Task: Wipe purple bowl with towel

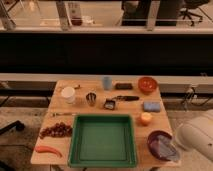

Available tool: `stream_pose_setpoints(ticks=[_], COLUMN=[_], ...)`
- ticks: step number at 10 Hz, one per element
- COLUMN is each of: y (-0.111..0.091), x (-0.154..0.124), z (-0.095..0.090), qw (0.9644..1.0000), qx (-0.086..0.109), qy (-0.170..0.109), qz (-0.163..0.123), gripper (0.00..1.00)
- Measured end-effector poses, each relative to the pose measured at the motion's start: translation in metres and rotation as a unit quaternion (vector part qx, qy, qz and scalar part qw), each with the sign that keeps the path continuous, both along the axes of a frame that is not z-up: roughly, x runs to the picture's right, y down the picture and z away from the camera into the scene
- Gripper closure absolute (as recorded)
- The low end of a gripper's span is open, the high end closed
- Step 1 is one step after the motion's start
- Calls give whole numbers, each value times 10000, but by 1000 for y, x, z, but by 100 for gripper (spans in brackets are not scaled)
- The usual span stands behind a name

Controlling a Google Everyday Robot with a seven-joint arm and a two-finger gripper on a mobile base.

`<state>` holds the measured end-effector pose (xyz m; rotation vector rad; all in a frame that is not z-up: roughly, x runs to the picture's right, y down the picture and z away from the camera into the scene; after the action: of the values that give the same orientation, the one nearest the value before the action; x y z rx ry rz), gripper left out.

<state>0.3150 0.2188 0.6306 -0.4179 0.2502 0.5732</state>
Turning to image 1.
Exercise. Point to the metal cup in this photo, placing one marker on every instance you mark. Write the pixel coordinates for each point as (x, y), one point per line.
(91, 99)

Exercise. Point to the purple bowl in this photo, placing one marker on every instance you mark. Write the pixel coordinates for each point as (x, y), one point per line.
(153, 136)

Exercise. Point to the red grapes bunch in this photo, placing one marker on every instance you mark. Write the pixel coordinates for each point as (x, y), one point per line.
(57, 130)

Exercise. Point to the orange round fruit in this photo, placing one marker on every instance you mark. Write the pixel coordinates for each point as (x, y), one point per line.
(146, 118)

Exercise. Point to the grey towel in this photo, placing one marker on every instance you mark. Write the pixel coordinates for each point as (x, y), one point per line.
(164, 150)

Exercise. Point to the red bowl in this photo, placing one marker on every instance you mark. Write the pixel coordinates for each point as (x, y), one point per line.
(147, 85)

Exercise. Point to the black handled tool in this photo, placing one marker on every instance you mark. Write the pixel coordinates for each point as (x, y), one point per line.
(126, 98)

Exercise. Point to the small dark square dish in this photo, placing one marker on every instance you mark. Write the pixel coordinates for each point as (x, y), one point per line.
(109, 104)

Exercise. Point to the white cup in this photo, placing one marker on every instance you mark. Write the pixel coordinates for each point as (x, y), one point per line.
(68, 93)

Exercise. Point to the metal utensil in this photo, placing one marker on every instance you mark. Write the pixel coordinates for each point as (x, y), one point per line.
(62, 114)

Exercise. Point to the small metal key item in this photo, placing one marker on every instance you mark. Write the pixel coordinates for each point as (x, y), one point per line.
(77, 87)

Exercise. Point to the black office chair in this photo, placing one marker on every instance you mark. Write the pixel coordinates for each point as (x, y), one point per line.
(188, 7)

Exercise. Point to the red chili pepper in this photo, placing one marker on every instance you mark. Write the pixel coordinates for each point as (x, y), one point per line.
(47, 149)

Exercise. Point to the light blue cup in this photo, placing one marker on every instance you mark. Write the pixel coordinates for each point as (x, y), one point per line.
(106, 83)

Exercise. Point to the blue sponge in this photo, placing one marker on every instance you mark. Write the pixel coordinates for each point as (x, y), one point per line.
(151, 106)

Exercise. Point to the black rectangular block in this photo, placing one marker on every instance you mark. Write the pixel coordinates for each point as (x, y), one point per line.
(123, 86)

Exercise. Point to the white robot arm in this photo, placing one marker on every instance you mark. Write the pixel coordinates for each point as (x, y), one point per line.
(197, 133)

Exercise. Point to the green plastic tray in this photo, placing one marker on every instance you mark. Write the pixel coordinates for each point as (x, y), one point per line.
(102, 141)

